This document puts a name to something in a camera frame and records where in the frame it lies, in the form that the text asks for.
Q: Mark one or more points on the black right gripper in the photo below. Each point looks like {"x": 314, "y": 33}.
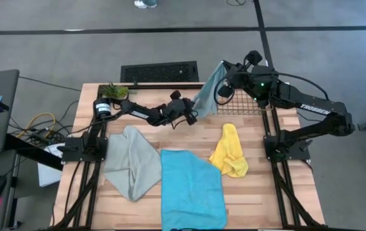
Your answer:
{"x": 245, "y": 75}

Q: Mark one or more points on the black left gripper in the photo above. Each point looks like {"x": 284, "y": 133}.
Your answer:
{"x": 178, "y": 110}

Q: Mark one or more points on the pale blue teal-edged towel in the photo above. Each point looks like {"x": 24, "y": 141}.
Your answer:
{"x": 208, "y": 93}

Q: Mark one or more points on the yellow microfiber towel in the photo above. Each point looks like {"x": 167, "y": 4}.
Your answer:
{"x": 230, "y": 154}

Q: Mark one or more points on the bright blue microfiber towel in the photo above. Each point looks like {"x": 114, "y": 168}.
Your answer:
{"x": 192, "y": 192}

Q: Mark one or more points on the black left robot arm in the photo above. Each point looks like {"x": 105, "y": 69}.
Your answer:
{"x": 138, "y": 114}

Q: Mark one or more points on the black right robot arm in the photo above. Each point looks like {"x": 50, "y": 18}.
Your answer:
{"x": 314, "y": 109}

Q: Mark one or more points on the black floor vent grate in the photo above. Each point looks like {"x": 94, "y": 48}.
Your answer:
{"x": 160, "y": 72}

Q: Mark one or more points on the grey waffle-weave towel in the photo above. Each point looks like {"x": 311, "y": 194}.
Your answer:
{"x": 131, "y": 163}

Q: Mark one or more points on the potted green plant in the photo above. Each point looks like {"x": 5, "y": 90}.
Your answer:
{"x": 113, "y": 91}

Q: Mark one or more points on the person's shoe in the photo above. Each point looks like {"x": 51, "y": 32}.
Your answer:
{"x": 144, "y": 4}

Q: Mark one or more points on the white paper sheet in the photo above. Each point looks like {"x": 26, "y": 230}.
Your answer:
{"x": 49, "y": 173}

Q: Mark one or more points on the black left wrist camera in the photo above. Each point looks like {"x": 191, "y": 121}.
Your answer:
{"x": 175, "y": 95}

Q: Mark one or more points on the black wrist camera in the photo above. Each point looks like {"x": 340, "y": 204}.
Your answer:
{"x": 175, "y": 95}
{"x": 254, "y": 57}

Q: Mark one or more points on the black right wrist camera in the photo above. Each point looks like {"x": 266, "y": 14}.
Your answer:
{"x": 254, "y": 57}

